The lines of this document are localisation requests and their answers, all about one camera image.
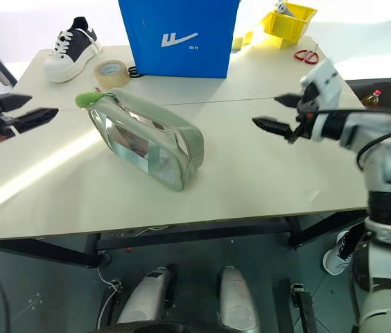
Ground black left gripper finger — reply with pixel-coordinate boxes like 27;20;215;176
10;108;60;135
0;94;33;113

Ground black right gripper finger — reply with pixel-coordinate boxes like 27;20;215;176
274;92;303;109
252;116;293;139

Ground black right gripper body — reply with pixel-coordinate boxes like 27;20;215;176
286;85;322;144

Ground clear green toiletry bag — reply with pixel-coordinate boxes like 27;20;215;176
87;87;205;193

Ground green plush zipper charm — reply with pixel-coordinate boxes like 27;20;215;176
74;90;105;110

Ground cooking oil bottle red cap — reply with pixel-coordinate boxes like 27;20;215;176
361;89;384;110

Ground yellow plastic parts bin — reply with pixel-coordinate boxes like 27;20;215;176
259;1;318;51

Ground small yellow plastic piece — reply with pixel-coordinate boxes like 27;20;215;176
232;31;254;50

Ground black and white sneaker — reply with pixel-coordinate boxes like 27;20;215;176
43;17;103;84
322;225;367;277

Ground clear packing tape roll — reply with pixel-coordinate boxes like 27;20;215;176
93;60;132;92

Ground white grey item in bin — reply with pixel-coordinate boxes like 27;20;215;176
274;0;296;17

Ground blue shoe box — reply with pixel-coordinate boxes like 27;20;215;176
117;0;241;79

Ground silver right robot leg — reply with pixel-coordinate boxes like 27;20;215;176
217;266;261;333

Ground silver robot leg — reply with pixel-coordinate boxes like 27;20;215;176
217;266;261;333
116;264;176;327

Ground black stand foot with caster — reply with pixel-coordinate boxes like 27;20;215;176
100;278;124;329
289;282;318;333

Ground silver left robot leg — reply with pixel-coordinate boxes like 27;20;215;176
116;264;176;327

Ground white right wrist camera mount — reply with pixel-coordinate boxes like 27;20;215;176
299;58;342;142

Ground red handled scissors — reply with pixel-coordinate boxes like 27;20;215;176
293;44;320;66

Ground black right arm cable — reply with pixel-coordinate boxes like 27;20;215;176
356;117;391;171

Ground black metal table frame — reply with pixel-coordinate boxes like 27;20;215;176
0;207;370;270

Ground thin white floor cable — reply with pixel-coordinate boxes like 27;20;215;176
97;266;120;329

